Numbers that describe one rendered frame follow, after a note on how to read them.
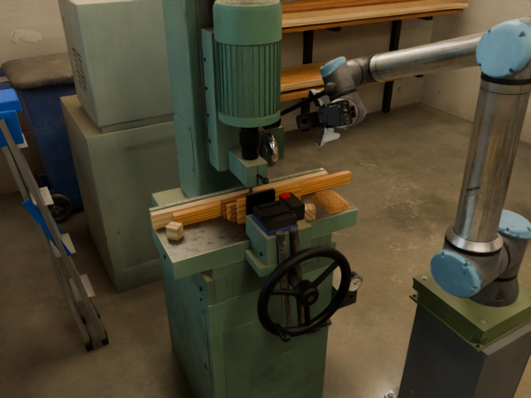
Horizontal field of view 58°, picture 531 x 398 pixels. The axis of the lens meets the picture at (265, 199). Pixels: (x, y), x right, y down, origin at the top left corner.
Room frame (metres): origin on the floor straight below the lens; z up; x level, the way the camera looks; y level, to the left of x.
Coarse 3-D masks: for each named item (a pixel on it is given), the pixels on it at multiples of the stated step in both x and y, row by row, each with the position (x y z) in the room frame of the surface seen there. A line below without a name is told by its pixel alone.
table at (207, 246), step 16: (320, 208) 1.28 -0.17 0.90; (352, 208) 1.28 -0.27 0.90; (192, 224) 1.19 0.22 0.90; (208, 224) 1.19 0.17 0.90; (224, 224) 1.19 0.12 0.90; (240, 224) 1.19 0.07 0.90; (320, 224) 1.22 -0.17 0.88; (336, 224) 1.25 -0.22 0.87; (352, 224) 1.27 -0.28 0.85; (160, 240) 1.11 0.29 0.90; (176, 240) 1.11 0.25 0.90; (192, 240) 1.11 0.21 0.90; (208, 240) 1.11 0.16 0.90; (224, 240) 1.11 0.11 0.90; (240, 240) 1.11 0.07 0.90; (176, 256) 1.04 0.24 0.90; (192, 256) 1.04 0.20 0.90; (208, 256) 1.05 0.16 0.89; (224, 256) 1.08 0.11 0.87; (240, 256) 1.10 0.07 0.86; (256, 256) 1.08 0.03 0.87; (176, 272) 1.01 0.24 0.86; (192, 272) 1.03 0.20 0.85
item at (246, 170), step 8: (232, 152) 1.33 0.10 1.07; (240, 152) 1.33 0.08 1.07; (232, 160) 1.33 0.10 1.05; (240, 160) 1.28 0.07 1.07; (248, 160) 1.28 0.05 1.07; (256, 160) 1.28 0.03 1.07; (264, 160) 1.28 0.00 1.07; (232, 168) 1.33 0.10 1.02; (240, 168) 1.27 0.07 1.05; (248, 168) 1.24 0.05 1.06; (256, 168) 1.25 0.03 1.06; (264, 168) 1.26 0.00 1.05; (240, 176) 1.28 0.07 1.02; (248, 176) 1.24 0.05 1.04; (256, 176) 1.25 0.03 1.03; (264, 176) 1.26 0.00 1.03; (248, 184) 1.24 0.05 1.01; (256, 184) 1.25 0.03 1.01
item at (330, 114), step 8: (328, 104) 1.34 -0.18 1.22; (336, 104) 1.33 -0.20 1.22; (344, 104) 1.30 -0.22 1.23; (320, 112) 1.30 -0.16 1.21; (328, 112) 1.30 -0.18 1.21; (336, 112) 1.29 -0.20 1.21; (344, 112) 1.29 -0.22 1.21; (352, 112) 1.36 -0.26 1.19; (320, 120) 1.30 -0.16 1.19; (328, 120) 1.30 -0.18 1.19; (336, 120) 1.29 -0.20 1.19; (344, 120) 1.27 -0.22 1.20
